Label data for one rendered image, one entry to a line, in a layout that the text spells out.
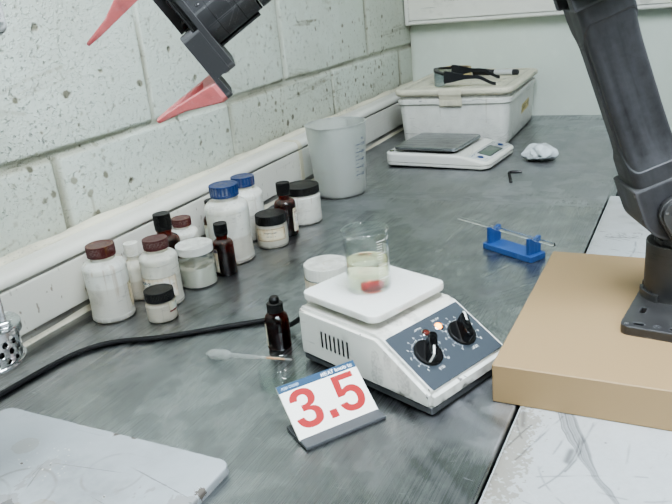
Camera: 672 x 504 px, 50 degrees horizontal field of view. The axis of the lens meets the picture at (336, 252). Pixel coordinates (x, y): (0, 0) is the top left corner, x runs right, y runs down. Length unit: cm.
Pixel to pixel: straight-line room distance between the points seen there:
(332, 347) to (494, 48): 157
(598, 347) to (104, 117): 79
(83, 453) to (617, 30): 66
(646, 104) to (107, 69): 78
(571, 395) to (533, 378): 4
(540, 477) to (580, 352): 16
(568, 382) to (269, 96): 102
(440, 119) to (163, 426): 130
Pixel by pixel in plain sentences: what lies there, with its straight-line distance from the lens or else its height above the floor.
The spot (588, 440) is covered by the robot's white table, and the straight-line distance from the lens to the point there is 72.
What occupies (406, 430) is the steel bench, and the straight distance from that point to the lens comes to 72.
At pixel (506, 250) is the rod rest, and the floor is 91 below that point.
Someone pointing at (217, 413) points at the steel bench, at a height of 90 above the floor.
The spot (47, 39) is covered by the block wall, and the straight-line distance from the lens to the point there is 112.
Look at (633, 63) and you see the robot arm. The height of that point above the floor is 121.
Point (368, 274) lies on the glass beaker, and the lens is 79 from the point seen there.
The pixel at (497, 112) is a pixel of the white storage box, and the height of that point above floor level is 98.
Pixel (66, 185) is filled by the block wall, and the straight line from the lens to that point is 113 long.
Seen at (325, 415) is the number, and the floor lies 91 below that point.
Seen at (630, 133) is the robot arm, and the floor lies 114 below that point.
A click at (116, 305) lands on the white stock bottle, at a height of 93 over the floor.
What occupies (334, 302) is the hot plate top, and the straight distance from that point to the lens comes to 79.
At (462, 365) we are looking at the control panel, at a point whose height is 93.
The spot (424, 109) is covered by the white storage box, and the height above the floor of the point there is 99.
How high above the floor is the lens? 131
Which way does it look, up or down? 20 degrees down
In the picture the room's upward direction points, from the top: 6 degrees counter-clockwise
